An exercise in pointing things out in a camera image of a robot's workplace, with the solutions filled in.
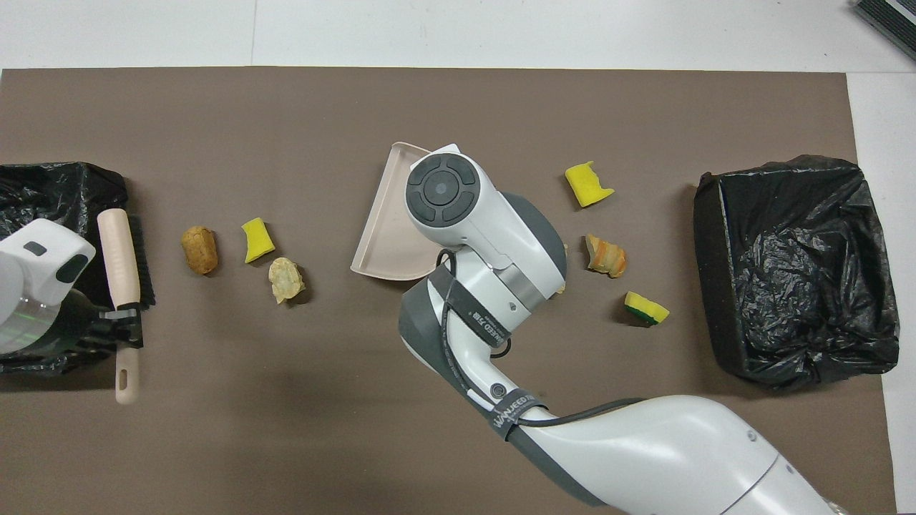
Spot cream pastry piece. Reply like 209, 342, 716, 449
268, 257, 307, 305

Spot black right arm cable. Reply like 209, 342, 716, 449
433, 249, 648, 430

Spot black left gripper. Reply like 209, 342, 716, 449
43, 286, 144, 353

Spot beige brush with black bristles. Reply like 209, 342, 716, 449
97, 207, 156, 406

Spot bin lined with black bag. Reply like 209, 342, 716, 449
693, 154, 900, 391
0, 161, 130, 376

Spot black ribbed device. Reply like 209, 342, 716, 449
850, 0, 916, 62

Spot notched yellow sponge piece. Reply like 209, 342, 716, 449
565, 161, 615, 209

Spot beige plastic dustpan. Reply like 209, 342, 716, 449
349, 142, 459, 281

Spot brown bread roll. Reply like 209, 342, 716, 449
180, 225, 219, 276

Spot striped orange croissant piece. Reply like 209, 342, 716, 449
585, 234, 628, 279

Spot yellow and green sponge piece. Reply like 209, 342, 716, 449
624, 290, 671, 327

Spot brown table mat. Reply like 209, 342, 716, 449
0, 67, 895, 515

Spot plain yellow sponge piece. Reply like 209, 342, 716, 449
241, 217, 276, 265

